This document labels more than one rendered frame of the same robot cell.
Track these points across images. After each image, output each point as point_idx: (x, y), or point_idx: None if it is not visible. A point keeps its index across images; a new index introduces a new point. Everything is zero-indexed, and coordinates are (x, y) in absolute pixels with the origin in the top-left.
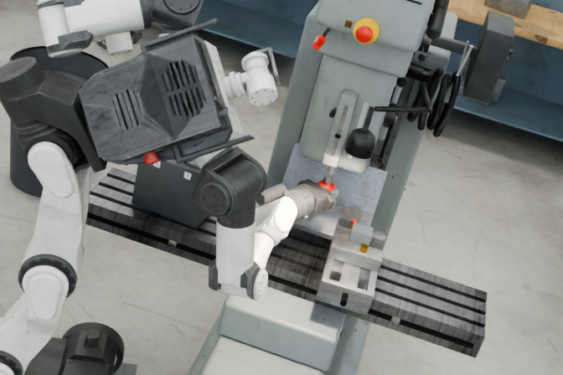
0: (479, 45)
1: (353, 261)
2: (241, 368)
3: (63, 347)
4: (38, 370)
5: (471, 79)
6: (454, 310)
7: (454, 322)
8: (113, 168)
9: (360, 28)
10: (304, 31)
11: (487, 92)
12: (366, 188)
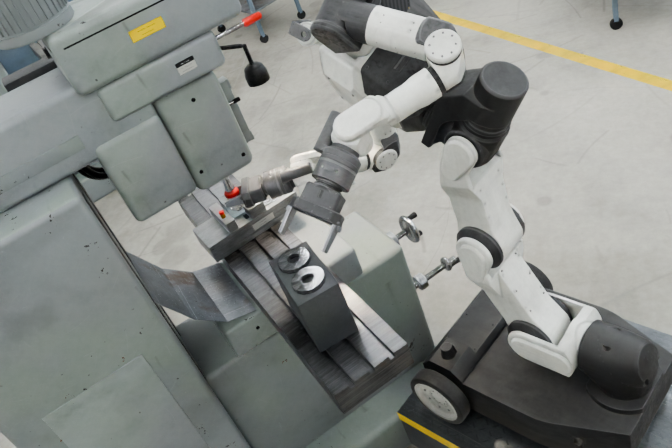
0: None
1: None
2: (371, 243)
3: (471, 375)
4: (503, 356)
5: None
6: (218, 189)
7: (231, 180)
8: (335, 392)
9: None
10: (90, 214)
11: None
12: (148, 266)
